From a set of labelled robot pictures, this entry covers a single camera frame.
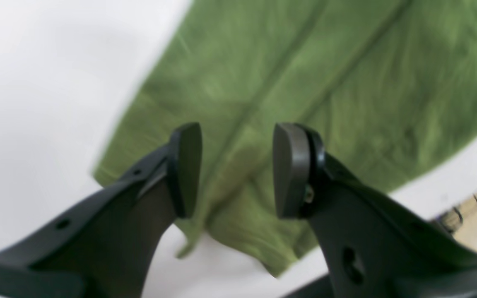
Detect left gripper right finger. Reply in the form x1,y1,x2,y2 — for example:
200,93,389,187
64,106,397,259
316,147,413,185
272,123,477,298

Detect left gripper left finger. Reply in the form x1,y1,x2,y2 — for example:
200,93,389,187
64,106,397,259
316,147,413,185
0,123,202,298

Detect olive green t-shirt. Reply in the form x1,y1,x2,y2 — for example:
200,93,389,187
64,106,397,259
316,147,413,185
94,0,477,277

